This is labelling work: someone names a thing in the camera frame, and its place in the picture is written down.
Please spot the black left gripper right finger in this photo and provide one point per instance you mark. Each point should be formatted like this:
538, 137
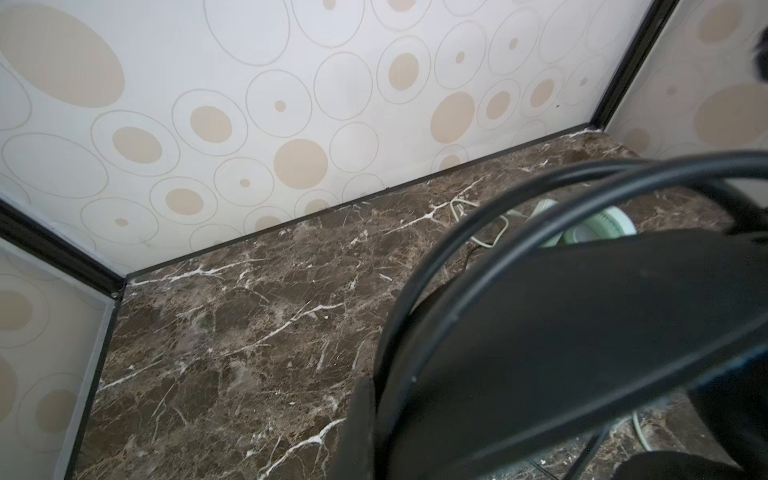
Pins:
674, 466

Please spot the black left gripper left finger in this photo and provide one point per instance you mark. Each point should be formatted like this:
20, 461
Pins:
354, 458

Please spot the black blue gaming headphones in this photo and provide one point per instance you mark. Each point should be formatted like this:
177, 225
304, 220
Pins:
498, 348

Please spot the mint green headphones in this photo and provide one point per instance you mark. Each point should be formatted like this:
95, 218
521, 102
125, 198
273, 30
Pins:
608, 224

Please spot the black corner frame post left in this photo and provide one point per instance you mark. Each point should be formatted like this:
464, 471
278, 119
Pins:
42, 243

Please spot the black corner frame post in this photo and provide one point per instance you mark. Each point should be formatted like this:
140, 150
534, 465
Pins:
42, 243
643, 41

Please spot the black corner frame post right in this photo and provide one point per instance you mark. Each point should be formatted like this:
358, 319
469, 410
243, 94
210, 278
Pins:
643, 41

